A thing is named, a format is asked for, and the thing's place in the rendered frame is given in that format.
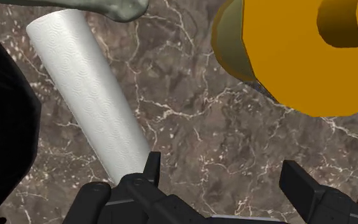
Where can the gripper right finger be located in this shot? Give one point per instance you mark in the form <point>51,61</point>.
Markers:
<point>312,198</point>

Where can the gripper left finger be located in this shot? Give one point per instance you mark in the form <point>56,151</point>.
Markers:
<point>154,201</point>

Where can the white paper towel roll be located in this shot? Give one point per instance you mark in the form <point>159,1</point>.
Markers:
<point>85,90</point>

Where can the yellow rounded container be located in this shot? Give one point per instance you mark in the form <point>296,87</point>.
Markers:
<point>290,62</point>

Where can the black angular object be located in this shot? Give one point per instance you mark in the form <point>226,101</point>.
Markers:
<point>5,124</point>

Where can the grey-green rounded object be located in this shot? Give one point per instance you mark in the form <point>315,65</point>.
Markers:
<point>116,7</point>

